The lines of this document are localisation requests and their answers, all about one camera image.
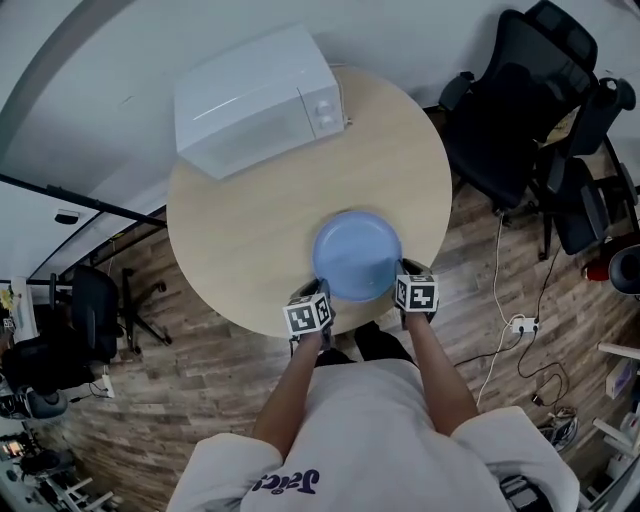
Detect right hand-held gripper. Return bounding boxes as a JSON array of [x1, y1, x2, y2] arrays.
[[393, 257, 441, 330]]

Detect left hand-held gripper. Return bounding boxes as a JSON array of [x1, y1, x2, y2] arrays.
[[282, 277, 337, 352]]

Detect blue plate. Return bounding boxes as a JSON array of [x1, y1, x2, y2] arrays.
[[312, 210, 404, 303]]

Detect person's right forearm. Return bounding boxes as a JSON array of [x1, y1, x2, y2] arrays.
[[402, 313, 482, 441]]

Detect person's left forearm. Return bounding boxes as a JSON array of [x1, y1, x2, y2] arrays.
[[251, 332, 329, 464]]

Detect person's black trousers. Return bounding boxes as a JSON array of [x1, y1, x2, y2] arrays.
[[317, 321, 416, 367]]

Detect person's white sweatshirt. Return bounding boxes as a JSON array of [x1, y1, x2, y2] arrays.
[[167, 359, 581, 512]]

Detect red object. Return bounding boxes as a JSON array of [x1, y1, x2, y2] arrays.
[[586, 258, 614, 284]]

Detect black office chair with armrests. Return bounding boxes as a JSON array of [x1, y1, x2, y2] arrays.
[[537, 76, 640, 261]]

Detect black mesh office chair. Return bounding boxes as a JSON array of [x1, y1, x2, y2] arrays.
[[437, 0, 600, 212]]

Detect pair of sneakers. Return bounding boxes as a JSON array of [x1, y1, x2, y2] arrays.
[[542, 417, 581, 455]]

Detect small black office chair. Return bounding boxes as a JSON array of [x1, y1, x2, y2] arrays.
[[48, 263, 174, 365]]

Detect white microwave oven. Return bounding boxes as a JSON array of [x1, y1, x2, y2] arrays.
[[173, 23, 346, 181]]

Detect white shelf unit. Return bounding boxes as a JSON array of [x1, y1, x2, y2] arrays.
[[592, 340, 640, 464]]

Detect black stand pole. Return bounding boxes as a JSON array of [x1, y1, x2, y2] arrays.
[[0, 172, 167, 227]]

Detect white cable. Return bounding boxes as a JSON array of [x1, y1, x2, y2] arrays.
[[474, 212, 526, 407]]

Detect black cable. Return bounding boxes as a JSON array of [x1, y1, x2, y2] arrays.
[[452, 234, 571, 407]]

